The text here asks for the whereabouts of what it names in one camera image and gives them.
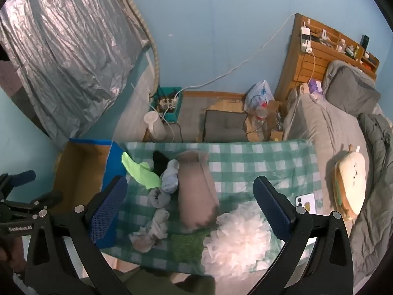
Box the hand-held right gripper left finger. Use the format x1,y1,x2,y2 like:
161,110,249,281
25,175,133,295

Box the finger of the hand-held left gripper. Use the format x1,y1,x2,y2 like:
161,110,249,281
0,170,37,192
17,191,64,211

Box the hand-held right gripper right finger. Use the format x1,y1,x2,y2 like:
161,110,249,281
253,176,360,295

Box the blue cardboard box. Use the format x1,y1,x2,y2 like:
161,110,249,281
52,138,128,249

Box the white mesh bath pouf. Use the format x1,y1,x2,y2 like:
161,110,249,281
201,201,273,279

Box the grey sock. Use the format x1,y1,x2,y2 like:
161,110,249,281
148,187,172,209

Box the grey mitten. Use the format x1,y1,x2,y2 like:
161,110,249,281
176,150,220,232

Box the green knit cloth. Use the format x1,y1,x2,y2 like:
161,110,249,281
171,230,213,262

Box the person's left hand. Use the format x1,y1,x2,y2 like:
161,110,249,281
0,240,27,275

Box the white smartphone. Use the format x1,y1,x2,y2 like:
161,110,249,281
295,192,317,213

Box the lime green cloth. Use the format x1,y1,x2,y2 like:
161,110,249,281
121,152,161,190

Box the green checkered tablecloth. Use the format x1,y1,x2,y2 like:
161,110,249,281
101,140,326,276

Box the pale blue white sock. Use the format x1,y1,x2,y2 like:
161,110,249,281
161,159,180,194

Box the black sock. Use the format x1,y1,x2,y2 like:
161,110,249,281
153,150,171,174

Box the sandwich plush toy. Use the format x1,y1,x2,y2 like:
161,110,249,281
333,145,368,221

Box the bed with grey sheet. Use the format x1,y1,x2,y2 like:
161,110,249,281
282,83,393,252

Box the person's olive clothing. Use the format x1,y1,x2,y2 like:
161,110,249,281
115,267,216,295

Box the grey seat cushion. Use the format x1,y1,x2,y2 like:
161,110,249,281
203,110,248,143

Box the plastic bottle red label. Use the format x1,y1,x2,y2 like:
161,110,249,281
254,101,269,124

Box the white plastic bag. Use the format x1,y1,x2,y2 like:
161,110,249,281
244,80,275,110

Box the teal plastic crate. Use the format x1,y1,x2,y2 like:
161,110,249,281
152,87,184,124

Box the dark grey blanket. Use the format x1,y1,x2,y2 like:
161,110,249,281
349,112,393,275

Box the white power strip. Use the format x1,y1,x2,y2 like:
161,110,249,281
158,96,179,110

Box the silver foil curtain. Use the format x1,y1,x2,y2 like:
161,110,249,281
0,0,154,148

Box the grey pillow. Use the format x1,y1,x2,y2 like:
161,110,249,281
321,60,381,118

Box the wooden headboard shelf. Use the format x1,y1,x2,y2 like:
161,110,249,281
274,13,380,105

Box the white charger block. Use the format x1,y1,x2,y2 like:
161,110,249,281
300,27,312,52

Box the long white wall cable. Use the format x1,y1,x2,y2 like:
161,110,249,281
172,13,298,99

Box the white charging cable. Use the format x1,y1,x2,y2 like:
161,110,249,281
302,50,317,84

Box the woven rope frame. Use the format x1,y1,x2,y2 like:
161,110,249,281
117,0,162,99

